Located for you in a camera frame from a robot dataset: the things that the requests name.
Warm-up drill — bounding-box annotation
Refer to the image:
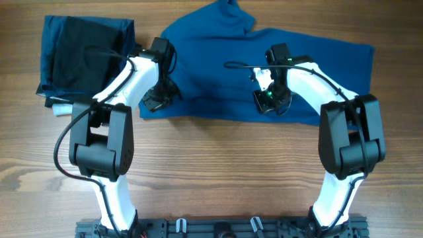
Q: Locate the blue polo shirt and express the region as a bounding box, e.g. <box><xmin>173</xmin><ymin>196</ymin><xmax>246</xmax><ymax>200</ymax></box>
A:
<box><xmin>140</xmin><ymin>1</ymin><xmax>374</xmax><ymax>125</ymax></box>

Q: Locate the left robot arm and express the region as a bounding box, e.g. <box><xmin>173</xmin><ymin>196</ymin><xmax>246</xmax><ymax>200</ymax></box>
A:
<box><xmin>66</xmin><ymin>38</ymin><xmax>180</xmax><ymax>237</ymax></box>

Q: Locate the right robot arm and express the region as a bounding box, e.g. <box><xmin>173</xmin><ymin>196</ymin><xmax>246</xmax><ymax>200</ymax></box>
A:
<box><xmin>251</xmin><ymin>43</ymin><xmax>386</xmax><ymax>237</ymax></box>

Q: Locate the folded dark blue garment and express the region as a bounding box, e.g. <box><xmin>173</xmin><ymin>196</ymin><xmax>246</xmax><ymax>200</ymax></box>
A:
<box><xmin>40</xmin><ymin>15</ymin><xmax>142</xmax><ymax>100</ymax></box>

